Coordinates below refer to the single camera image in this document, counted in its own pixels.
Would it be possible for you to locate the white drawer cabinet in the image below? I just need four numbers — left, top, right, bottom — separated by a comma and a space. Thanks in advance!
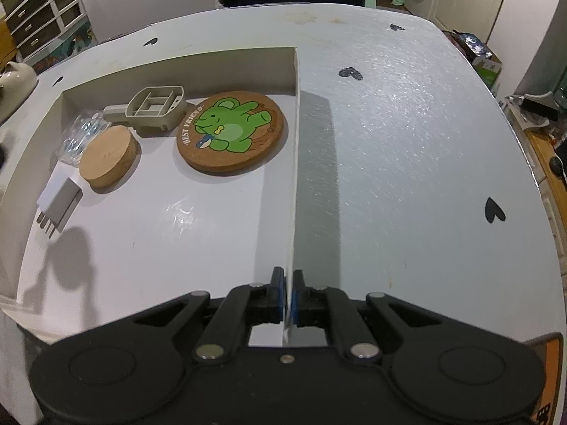
0, 0, 88, 60

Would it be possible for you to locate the round wooden disc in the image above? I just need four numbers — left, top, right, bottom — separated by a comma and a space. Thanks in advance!
78, 125, 139, 189

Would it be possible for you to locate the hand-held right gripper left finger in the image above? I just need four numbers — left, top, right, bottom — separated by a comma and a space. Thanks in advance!
128, 267, 285, 366

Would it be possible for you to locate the cork coaster with green print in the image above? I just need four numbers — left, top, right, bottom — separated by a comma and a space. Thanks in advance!
176, 92, 284, 172

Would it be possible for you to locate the white charger plug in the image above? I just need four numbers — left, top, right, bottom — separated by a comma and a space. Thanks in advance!
35, 165, 83, 236

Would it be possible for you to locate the clear plastic screw box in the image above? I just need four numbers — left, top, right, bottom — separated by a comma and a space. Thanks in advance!
57, 110, 117, 165

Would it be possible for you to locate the white cardboard tray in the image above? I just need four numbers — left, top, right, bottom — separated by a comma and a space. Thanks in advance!
0, 46, 303, 350

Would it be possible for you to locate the white kitchen cabinet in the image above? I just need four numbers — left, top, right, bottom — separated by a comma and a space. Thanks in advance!
434, 0, 510, 40

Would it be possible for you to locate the printed cardboard box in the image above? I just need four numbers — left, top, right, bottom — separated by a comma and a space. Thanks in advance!
470, 49, 503, 89

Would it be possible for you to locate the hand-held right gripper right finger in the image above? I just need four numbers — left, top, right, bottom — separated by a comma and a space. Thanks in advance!
291, 269, 444, 366

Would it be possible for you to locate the beige plastic compartment housing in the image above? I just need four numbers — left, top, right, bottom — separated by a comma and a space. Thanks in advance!
103, 85, 187, 137

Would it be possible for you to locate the cream ceramic cat jar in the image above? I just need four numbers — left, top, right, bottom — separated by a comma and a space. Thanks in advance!
0, 61, 38, 121

